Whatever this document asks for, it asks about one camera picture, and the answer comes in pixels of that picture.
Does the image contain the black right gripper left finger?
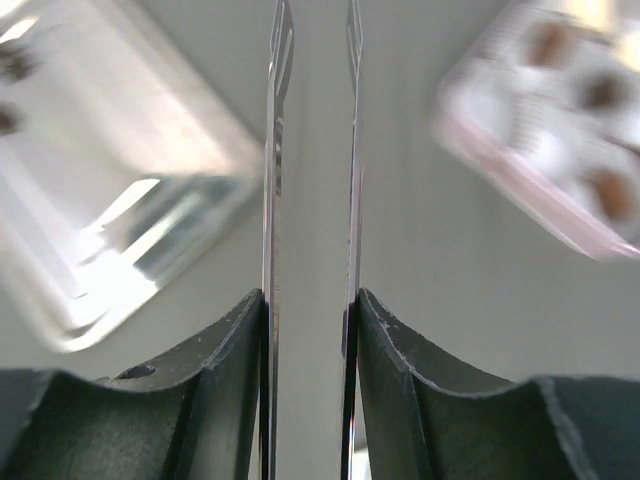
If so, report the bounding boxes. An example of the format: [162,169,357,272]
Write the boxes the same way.
[1,290,263,479]

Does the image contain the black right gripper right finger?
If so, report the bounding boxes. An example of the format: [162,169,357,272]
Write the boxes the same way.
[358,289,639,479]

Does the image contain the dark small chocolate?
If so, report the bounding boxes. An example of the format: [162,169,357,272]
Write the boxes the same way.
[587,169,635,221]

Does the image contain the dark chocolate cube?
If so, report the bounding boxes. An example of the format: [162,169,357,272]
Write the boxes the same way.
[580,72,627,110]

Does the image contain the brown milk chocolate block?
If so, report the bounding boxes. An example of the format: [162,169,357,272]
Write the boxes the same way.
[527,22,572,68]

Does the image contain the metal tongs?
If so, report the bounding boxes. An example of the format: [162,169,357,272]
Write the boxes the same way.
[259,1,363,479]

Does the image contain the pink chocolate tin box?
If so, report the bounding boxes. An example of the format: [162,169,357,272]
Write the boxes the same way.
[438,1,639,261]

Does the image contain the silver metal tray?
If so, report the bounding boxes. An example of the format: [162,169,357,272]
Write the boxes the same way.
[1,1,263,353]

